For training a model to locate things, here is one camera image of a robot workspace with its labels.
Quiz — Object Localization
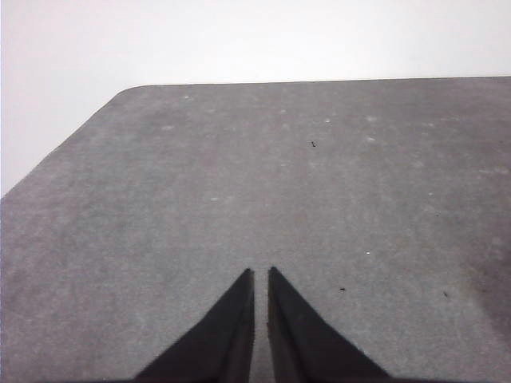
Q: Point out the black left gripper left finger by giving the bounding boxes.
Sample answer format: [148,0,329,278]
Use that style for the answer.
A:
[133,267,256,383]

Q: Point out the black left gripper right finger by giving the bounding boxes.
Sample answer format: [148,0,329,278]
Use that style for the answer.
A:
[267,266,398,383]

